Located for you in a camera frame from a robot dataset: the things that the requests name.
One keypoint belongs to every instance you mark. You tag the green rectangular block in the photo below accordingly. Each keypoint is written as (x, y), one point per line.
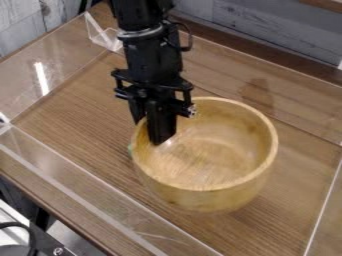
(130, 149)

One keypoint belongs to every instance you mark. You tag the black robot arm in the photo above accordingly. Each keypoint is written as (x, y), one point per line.
(144, 12)

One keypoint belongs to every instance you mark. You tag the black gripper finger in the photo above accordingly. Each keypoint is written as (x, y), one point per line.
(161, 122)
(137, 108)

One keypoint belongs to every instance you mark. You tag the clear acrylic corner bracket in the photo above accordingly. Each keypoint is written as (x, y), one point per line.
(102, 37)

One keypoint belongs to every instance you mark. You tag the light wooden bowl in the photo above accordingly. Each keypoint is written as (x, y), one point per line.
(213, 166)

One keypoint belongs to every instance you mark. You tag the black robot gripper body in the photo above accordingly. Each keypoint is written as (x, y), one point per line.
(152, 78)

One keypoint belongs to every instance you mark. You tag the clear acrylic tray wall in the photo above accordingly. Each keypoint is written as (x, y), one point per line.
(67, 128)

